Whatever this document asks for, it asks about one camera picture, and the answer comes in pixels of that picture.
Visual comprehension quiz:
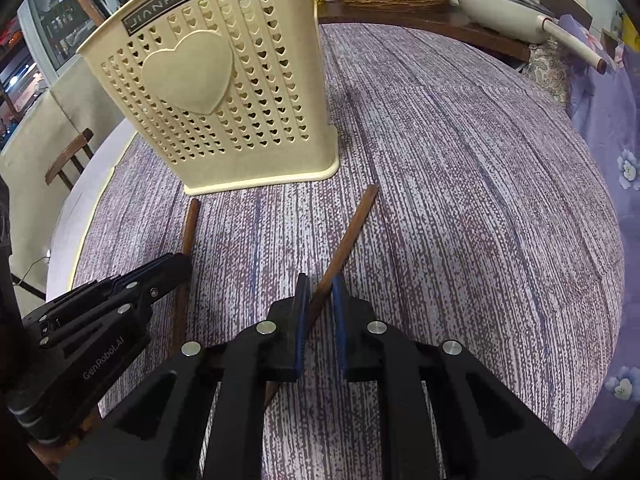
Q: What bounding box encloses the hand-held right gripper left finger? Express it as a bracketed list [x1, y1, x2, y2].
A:
[59, 272, 312, 480]

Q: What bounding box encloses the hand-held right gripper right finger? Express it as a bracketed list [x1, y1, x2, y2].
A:
[331, 274, 583, 480]

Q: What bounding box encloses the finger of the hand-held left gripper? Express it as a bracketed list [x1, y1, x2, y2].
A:
[47, 253, 194, 317]
[22, 291, 162, 349]

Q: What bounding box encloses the wooden chopstick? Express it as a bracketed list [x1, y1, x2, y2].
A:
[171, 198, 202, 357]
[263, 183, 380, 407]

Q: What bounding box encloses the beige perforated utensil holder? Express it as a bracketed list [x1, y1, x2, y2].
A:
[77, 0, 340, 197]

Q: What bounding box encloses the dark wooden spoon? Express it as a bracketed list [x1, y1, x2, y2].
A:
[65, 0, 107, 26]

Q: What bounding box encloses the beige furniture cover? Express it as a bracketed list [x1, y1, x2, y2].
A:
[0, 55, 141, 301]

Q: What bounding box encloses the wooden chair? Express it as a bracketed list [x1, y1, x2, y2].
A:
[44, 129, 96, 191]

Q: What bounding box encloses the purple striped tablecloth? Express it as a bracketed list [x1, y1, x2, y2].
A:
[75, 22, 626, 480]

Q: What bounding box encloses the glass cabinet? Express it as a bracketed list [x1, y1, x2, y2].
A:
[0, 0, 118, 126]

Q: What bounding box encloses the paisley patterned cloth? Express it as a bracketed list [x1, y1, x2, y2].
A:
[522, 40, 572, 111]

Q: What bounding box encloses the purple floral bedsheet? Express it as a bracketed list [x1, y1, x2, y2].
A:
[555, 12, 640, 466]

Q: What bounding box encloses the white pan with handle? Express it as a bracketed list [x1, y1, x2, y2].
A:
[456, 0, 609, 75]

